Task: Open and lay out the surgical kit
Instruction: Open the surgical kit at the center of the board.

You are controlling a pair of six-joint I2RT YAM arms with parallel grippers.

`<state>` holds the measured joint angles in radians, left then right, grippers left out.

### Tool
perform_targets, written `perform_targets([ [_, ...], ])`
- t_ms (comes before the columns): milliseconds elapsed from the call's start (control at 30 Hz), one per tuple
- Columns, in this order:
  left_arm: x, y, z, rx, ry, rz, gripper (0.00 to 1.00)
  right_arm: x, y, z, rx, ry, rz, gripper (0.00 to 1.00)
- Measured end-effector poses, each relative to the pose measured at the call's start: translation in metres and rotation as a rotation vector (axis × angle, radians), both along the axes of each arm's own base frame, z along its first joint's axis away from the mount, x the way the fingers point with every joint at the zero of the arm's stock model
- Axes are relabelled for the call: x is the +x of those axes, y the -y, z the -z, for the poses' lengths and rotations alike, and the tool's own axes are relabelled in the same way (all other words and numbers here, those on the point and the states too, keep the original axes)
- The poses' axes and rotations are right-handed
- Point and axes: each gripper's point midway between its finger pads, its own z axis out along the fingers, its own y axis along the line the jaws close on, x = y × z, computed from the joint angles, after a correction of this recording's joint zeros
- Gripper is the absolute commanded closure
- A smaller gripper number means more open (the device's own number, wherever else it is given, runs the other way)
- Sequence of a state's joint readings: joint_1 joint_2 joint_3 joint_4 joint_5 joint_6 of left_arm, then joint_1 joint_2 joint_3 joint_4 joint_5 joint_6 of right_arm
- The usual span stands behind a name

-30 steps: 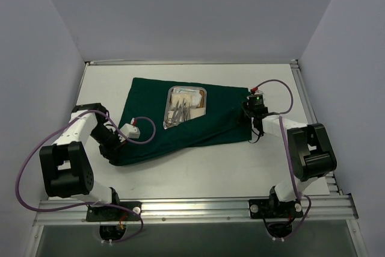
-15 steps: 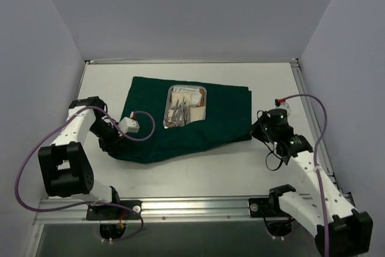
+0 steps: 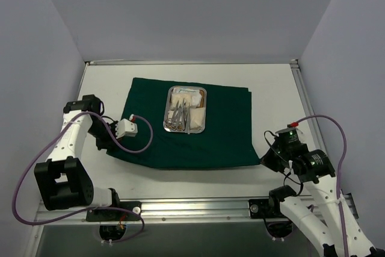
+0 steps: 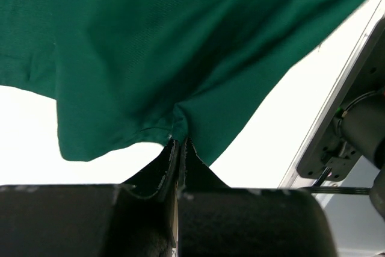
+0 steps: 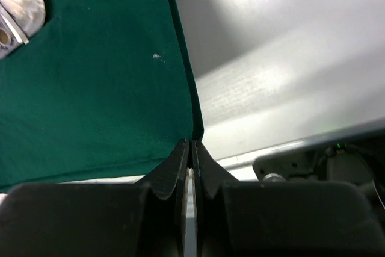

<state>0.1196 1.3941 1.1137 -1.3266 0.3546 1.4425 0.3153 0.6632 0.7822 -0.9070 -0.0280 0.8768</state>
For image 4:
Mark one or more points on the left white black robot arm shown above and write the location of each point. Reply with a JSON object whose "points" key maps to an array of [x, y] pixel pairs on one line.
{"points": [[254, 222]]}

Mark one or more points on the front aluminium frame rail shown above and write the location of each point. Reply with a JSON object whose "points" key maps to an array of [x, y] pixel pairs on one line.
{"points": [[337, 94]]}

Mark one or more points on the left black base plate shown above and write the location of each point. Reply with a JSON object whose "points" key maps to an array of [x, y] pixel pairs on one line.
{"points": [[361, 121]]}

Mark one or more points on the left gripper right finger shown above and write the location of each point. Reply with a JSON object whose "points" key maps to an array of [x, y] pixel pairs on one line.
{"points": [[196, 183]]}

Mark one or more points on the dark green surgical cloth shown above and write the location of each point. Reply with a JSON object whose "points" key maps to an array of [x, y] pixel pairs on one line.
{"points": [[130, 71]]}

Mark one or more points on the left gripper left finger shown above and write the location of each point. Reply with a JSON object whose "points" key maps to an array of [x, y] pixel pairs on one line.
{"points": [[156, 178]]}

